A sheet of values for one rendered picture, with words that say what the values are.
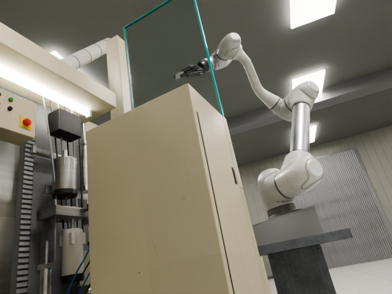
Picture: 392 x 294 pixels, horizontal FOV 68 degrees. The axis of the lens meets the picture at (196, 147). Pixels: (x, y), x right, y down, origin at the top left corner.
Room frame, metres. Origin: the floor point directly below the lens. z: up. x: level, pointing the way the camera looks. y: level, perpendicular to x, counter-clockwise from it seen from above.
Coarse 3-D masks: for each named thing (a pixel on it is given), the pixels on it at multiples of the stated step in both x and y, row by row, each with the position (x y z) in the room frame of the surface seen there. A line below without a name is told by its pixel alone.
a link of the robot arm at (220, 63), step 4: (212, 56) 1.49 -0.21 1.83; (216, 56) 1.46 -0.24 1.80; (216, 60) 1.49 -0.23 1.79; (220, 60) 1.48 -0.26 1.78; (224, 60) 1.48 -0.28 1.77; (228, 60) 1.50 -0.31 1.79; (216, 64) 1.51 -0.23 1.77; (220, 64) 1.51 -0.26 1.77; (224, 64) 1.52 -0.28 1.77; (228, 64) 1.57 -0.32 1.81; (216, 68) 1.54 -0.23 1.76; (220, 68) 1.56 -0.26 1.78
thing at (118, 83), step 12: (108, 48) 1.84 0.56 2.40; (120, 48) 1.83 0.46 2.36; (108, 60) 1.85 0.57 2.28; (120, 60) 1.82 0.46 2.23; (108, 72) 1.85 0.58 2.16; (120, 72) 1.81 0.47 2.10; (108, 84) 1.86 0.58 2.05; (120, 84) 1.81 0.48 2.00; (120, 96) 1.81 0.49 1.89; (120, 108) 1.82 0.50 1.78
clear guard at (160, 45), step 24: (168, 0) 1.34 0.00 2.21; (192, 0) 1.28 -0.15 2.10; (144, 24) 1.43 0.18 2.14; (168, 24) 1.36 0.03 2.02; (192, 24) 1.29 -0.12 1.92; (144, 48) 1.44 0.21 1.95; (168, 48) 1.37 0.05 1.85; (192, 48) 1.31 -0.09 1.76; (144, 72) 1.44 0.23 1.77; (168, 72) 1.38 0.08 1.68; (192, 72) 1.32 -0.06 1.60; (144, 96) 1.45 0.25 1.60; (216, 96) 1.27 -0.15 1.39
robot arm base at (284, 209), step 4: (288, 204) 1.54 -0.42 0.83; (292, 204) 1.55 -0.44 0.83; (276, 208) 1.54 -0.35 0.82; (280, 208) 1.53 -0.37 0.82; (284, 208) 1.53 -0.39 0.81; (288, 208) 1.53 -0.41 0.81; (292, 208) 1.54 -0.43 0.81; (296, 208) 1.58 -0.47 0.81; (268, 212) 1.59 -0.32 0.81; (272, 212) 1.56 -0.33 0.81; (276, 212) 1.54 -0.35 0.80; (280, 212) 1.54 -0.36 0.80; (284, 212) 1.53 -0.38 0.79; (288, 212) 1.52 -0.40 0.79; (268, 216) 1.61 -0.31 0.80; (272, 216) 1.53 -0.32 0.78; (276, 216) 1.53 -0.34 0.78
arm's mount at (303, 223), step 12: (288, 216) 1.45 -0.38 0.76; (300, 216) 1.43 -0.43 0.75; (312, 216) 1.42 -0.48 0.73; (264, 228) 1.48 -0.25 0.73; (276, 228) 1.46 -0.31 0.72; (288, 228) 1.45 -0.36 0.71; (300, 228) 1.44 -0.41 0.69; (312, 228) 1.42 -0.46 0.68; (264, 240) 1.48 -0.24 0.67; (276, 240) 1.47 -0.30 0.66
